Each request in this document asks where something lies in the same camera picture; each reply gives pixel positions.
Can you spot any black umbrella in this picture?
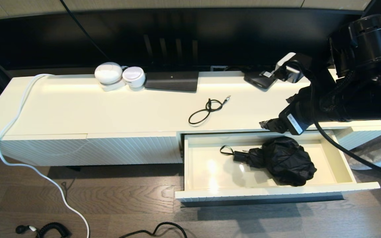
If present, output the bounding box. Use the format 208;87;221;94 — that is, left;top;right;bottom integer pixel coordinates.
220;136;317;187

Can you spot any white fluted drawer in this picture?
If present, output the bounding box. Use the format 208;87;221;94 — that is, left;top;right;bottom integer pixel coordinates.
175;131;381;203

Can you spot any white tv cabinet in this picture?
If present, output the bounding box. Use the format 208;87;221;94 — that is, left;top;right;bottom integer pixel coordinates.
0;68;381;167

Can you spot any black set-top box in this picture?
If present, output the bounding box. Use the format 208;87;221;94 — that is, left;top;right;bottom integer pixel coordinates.
243;69;278;90

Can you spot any grey curtain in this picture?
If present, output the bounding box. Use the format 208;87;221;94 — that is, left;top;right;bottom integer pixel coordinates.
347;46;381;204

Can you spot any black television screen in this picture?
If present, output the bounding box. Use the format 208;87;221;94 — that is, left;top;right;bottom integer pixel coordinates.
0;8;364;70

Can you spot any black router with antennas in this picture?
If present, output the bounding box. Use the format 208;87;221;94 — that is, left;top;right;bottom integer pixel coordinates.
144;33;199;92

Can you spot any small white round device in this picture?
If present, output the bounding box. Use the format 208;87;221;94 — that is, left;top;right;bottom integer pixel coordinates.
122;66;146;88

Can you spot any large white round device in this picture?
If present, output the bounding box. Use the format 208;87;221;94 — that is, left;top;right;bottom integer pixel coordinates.
94;62;123;84

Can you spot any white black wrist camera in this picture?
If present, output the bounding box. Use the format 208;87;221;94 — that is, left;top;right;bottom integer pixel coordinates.
274;52;312;84

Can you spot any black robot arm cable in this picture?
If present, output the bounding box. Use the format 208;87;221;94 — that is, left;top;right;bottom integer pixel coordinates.
315;122;381;180

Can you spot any thin black audio cable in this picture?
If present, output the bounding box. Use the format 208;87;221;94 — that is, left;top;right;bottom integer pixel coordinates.
188;95;231;125

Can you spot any black floor power cable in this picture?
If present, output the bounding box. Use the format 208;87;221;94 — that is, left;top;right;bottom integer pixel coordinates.
118;222;188;238

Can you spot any black television cable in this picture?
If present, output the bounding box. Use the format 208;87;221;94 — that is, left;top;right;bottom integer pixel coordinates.
60;0;111;61

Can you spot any black coiled cable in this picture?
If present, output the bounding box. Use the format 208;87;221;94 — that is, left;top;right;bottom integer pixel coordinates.
16;222;72;238

